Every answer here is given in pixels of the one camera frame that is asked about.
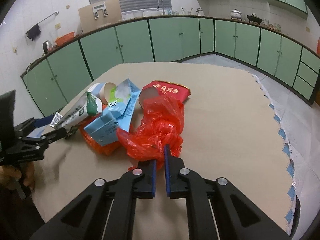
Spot red plastic bag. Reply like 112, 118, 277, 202
121, 95, 184, 170

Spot light blue milk carton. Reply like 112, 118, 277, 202
84, 109, 119, 146

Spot orange foam net sleeve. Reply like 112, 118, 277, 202
79, 105, 135, 155

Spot blue and white paper cup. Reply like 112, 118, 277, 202
87, 82, 116, 105

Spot red paper cup gold print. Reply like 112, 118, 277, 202
138, 80, 191, 109

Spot green lower kitchen cabinets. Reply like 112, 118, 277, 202
21, 16, 319, 115

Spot person's left hand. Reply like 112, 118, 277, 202
1, 163, 35, 191

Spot light blue flat carton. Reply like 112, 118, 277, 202
102, 79, 140, 132

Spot steel electric kettle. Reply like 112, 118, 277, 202
42, 40, 54, 55

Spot orange plastic basket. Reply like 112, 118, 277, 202
55, 31, 75, 47

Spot cardboard sheet with scale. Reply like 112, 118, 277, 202
78, 0, 122, 34

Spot chrome sink faucet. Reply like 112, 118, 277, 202
156, 0, 165, 16

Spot white cooking pot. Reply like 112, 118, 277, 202
230, 9, 242, 21

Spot black wok on stove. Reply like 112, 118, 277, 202
247, 14, 263, 25

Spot orange thermos bottle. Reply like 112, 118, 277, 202
317, 37, 320, 55

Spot dark towel on rail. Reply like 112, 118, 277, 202
26, 23, 41, 41

